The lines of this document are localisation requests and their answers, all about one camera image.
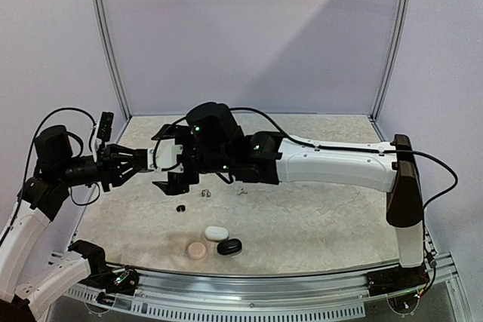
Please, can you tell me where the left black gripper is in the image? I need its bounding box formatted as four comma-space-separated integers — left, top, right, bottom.
56, 143, 147, 191

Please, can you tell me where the purple chrome earbud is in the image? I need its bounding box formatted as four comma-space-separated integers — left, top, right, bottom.
201, 189, 211, 198

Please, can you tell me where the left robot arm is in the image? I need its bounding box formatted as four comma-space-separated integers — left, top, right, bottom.
1, 125, 149, 321

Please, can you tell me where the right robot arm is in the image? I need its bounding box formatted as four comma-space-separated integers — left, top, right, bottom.
147, 102, 424, 289

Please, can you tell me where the white charging case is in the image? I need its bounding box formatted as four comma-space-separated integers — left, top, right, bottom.
204, 225, 229, 242

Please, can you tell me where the pink charging case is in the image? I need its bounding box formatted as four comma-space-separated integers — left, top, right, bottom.
187, 241, 207, 260

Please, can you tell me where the black charging case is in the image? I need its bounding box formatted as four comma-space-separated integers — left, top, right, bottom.
217, 238, 242, 256

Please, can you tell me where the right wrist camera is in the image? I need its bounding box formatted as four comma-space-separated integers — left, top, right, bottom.
147, 140, 183, 173

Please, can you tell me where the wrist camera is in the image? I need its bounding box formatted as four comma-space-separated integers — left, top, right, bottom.
147, 140, 183, 173
88, 112, 114, 152

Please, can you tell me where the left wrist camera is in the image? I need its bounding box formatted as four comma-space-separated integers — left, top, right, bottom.
88, 112, 114, 152

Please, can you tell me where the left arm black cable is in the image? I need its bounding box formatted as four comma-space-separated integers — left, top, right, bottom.
0, 107, 100, 244

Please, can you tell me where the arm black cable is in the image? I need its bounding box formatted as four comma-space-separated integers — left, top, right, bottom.
0, 107, 100, 244
229, 106, 460, 212

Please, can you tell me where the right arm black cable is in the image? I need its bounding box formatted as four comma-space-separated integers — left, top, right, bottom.
229, 106, 460, 212

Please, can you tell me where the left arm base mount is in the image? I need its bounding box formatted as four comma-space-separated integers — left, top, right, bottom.
79, 265, 140, 296

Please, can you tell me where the aluminium front rail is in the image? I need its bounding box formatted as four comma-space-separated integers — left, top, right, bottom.
44, 253, 471, 321

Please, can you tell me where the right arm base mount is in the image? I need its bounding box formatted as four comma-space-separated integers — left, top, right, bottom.
365, 260, 437, 299

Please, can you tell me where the right aluminium frame post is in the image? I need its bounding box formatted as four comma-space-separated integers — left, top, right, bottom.
369, 0, 409, 124

